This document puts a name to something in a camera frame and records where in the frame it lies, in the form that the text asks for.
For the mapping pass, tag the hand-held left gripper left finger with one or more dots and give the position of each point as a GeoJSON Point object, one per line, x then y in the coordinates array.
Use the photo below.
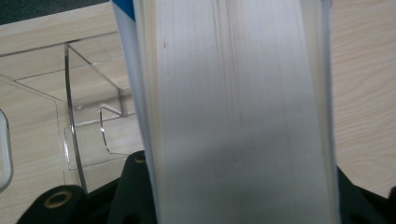
{"type": "Point", "coordinates": [134, 193]}

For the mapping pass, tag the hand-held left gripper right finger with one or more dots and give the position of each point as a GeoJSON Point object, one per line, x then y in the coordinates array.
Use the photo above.
{"type": "Point", "coordinates": [355, 205]}

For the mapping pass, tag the clear acrylic book rack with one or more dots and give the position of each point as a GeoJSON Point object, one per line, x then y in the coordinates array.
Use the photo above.
{"type": "Point", "coordinates": [90, 118]}

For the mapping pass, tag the blue book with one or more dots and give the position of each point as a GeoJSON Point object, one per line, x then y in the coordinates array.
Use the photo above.
{"type": "Point", "coordinates": [236, 109]}

